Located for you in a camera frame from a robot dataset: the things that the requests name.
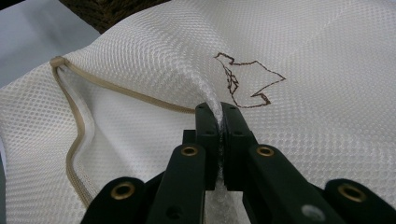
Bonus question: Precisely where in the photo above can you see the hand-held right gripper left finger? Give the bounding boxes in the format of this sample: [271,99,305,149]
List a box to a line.
[145,102,220,224]

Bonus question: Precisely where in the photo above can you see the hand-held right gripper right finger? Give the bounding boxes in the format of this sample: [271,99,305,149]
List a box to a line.
[219,101,347,224]

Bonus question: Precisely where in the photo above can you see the cream mesh laundry bag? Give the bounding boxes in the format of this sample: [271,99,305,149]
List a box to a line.
[0,0,396,224]

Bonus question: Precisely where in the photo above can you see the brown woven basket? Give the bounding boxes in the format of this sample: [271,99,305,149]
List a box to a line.
[58,0,171,35]

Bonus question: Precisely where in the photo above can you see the white board mat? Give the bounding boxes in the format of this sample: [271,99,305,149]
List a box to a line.
[0,0,102,89]

